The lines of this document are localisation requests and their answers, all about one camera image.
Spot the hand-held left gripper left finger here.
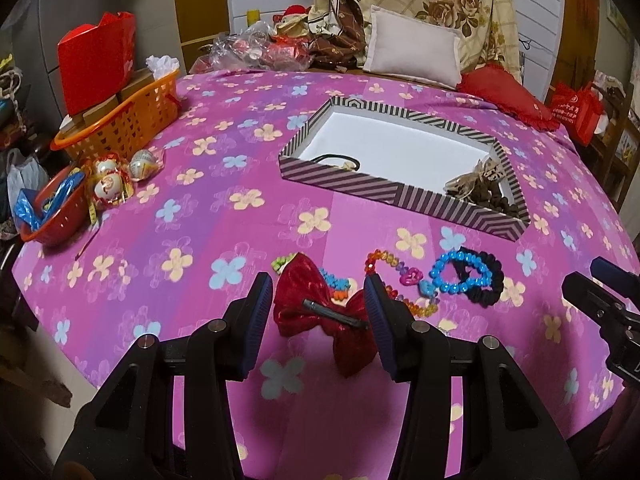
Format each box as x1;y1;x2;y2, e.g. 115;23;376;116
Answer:
52;272;275;480

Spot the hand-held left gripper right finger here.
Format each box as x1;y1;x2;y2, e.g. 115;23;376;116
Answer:
362;276;598;480

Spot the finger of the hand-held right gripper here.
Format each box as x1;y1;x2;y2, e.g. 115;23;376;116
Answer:
561;272;634;329
590;257;640;289

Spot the red bow hair clip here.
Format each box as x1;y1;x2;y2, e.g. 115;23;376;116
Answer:
272;254;373;378

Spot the flower bead bracelet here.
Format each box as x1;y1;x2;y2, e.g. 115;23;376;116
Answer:
271;255;363;307

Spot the rainbow heart bead bracelet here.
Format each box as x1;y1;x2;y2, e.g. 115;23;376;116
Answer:
364;249;441;318

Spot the blue bead bracelet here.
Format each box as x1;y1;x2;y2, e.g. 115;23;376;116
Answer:
429;251;493;295

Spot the black scrunchie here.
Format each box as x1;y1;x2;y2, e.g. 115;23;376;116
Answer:
452;246;507;308

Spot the brown scrunchie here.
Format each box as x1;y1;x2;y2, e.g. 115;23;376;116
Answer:
447;182;521;218

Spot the striped cardboard box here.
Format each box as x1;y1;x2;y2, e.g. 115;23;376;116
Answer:
278;96;532;245

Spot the person's right forearm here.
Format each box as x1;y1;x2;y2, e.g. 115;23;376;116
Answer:
590;385;640;480

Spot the pink floral bed sheet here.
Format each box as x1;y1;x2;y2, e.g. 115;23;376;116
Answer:
12;67;640;480

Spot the wooden shelf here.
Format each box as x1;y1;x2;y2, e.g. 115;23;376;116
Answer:
590;72;640;211

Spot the leopard ribbon bow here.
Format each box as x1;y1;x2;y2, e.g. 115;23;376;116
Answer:
445;159;503;196

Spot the red shopping bag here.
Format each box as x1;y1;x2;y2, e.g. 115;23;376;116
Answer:
550;80;606;147

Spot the red frilled cushion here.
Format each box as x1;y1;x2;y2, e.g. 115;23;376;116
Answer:
457;65;556;133

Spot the red plastic colander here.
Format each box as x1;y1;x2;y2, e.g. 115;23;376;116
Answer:
19;166;96;247

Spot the orange plastic basket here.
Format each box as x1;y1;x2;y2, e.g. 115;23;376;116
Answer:
50;67;182;161

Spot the blue foil wrapper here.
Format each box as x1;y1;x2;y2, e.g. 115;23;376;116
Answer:
12;170;86;231

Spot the brown cardboard box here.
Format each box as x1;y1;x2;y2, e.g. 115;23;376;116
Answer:
117;69;156;103
82;95;123;128

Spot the white plastic bag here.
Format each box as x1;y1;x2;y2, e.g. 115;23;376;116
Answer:
6;149;51;216

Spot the white tissue paper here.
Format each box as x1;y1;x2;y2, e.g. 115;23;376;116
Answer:
146;54;180;77

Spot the white pillow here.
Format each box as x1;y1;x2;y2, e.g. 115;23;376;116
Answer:
362;5;463;90

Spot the clear plastic bag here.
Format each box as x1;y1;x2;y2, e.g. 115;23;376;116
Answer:
207;20;311;72

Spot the brown patterned quilt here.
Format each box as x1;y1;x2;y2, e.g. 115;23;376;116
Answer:
307;0;373;68

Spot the red paper gift bag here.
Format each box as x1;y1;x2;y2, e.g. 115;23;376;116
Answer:
56;11;137;116

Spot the red plush doll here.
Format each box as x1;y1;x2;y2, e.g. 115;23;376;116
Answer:
272;5;313;36

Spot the grey refrigerator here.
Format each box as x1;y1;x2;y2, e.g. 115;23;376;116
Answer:
10;0;126;81

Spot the thin black hair tie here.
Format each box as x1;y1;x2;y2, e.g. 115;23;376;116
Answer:
312;152;362;170

